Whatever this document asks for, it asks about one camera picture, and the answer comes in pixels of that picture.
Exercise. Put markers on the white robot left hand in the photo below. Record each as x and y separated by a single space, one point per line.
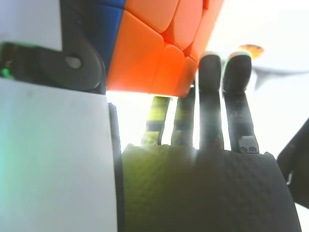
193 193

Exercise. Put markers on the colourful puzzle cube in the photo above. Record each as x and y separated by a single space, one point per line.
144 48

